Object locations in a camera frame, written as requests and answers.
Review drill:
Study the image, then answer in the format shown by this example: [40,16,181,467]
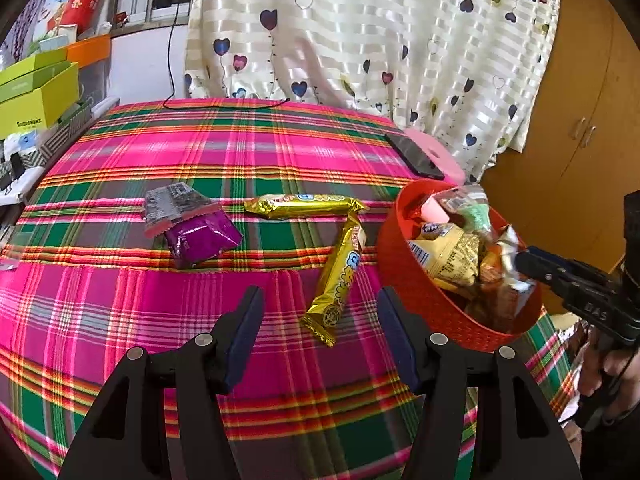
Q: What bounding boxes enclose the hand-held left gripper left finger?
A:
[57,285,266,480]

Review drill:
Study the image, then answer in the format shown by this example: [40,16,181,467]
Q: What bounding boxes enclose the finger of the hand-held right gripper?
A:
[529,245,616,286]
[515,252,576,307]

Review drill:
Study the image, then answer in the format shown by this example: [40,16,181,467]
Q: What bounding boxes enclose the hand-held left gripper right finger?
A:
[376,286,583,480]

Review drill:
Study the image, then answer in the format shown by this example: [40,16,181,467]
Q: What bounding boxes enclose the orange snack packet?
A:
[480,225,538,297]

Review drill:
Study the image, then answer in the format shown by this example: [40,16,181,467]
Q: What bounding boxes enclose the red plastic bowl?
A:
[376,178,543,352]

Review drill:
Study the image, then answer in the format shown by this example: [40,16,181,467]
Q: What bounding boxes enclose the green snack packet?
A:
[452,194,495,235]

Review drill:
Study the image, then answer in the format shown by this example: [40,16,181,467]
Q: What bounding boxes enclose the yellow snack packet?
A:
[407,222,482,287]

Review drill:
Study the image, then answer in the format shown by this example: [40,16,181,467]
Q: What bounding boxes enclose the person's right hand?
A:
[577,332,640,427]

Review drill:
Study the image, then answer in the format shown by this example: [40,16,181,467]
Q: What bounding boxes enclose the gold wrapped snack bar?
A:
[300,212,368,349]
[243,193,369,221]

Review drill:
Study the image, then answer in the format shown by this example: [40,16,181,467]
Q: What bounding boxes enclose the pink plaid tablecloth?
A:
[0,97,576,480]

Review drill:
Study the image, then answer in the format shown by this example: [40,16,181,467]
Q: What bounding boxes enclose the purple snack packet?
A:
[162,208,244,270]

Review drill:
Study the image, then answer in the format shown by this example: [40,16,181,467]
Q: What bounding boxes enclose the wooden wardrobe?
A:
[480,0,640,281]

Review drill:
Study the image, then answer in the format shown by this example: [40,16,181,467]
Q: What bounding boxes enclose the grey pink edged snack packet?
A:
[143,183,220,237]

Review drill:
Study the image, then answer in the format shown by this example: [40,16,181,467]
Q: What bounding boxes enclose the pink plastic stool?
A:
[402,127,467,187]

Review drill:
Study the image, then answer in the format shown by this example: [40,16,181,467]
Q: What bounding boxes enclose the black smartphone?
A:
[384,132,446,181]

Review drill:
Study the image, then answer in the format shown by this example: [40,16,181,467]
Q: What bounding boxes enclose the grey patterned box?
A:
[24,97,97,167]

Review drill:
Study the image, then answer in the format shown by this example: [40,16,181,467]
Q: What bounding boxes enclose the heart print curtain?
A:
[182,0,563,186]

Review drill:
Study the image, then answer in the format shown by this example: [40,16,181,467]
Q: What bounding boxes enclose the lime green cardboard box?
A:
[0,62,81,132]

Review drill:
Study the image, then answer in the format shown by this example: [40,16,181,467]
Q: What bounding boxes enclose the orange lidded storage bin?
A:
[67,35,112,102]

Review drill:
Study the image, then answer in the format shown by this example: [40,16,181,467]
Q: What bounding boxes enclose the lime green flat box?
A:
[0,49,71,87]

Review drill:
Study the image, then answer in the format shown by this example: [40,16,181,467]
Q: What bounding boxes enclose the small pale green box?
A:
[37,27,78,54]

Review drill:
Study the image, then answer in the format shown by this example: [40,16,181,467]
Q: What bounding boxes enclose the purple flower branches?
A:
[0,0,56,58]

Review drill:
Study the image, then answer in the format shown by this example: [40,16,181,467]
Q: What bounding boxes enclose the black cable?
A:
[162,2,292,111]

